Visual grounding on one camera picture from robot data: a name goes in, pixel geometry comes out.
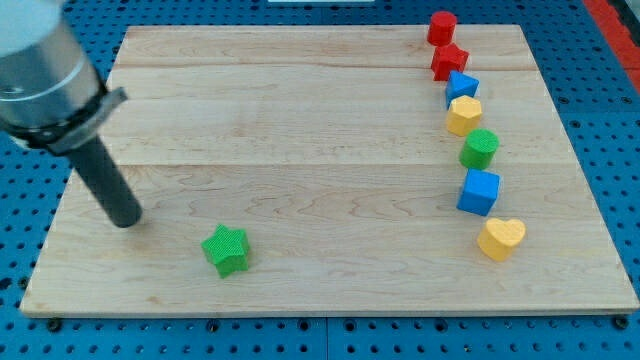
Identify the blue cube block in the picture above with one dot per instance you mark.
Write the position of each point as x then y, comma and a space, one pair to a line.
479, 192

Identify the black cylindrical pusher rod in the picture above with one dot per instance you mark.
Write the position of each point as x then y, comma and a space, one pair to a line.
96, 168

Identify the red cylinder block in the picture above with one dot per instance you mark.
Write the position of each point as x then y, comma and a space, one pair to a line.
441, 28

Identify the red star block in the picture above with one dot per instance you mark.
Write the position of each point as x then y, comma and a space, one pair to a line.
448, 58

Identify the green cylinder block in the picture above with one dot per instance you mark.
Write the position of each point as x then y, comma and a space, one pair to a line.
479, 149

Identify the green star block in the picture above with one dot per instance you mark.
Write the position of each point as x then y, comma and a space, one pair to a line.
227, 250

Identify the yellow heart block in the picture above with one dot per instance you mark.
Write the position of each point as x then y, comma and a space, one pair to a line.
499, 238

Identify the yellow hexagon block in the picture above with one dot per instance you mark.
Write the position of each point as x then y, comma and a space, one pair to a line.
463, 116

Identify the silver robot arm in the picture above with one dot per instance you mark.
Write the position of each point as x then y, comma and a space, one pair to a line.
52, 96

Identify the light wooden board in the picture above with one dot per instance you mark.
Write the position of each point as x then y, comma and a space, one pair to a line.
328, 146

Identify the blue triangle block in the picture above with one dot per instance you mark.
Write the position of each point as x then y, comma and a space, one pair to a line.
460, 84

